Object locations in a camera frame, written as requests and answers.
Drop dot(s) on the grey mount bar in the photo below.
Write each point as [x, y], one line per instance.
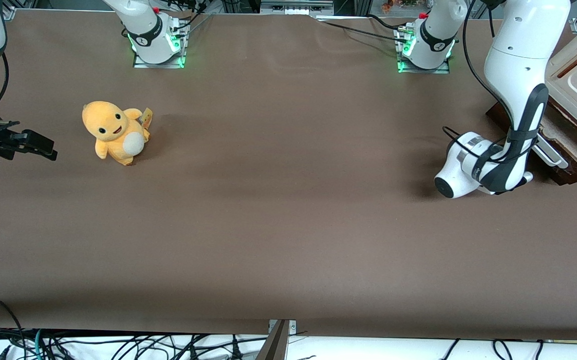
[274, 345]

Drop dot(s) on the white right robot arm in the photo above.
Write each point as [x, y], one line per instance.
[148, 35]

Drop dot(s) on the yellow plush toy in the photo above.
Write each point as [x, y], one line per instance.
[113, 130]

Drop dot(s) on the small orange object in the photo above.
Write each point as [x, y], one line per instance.
[387, 6]

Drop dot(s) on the yellow paper tag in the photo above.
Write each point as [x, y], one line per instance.
[147, 116]

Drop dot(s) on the dark wooden drawer cabinet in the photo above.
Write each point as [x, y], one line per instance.
[499, 117]

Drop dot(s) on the grey power strip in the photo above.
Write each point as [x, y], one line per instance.
[296, 7]

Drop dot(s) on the brown table cover sheet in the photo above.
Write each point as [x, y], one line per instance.
[288, 200]

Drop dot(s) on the silver metal bracket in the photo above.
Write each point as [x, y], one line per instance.
[292, 326]

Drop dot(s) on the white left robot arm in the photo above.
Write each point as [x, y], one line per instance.
[513, 60]

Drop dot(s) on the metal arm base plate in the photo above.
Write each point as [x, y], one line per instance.
[158, 65]
[423, 71]

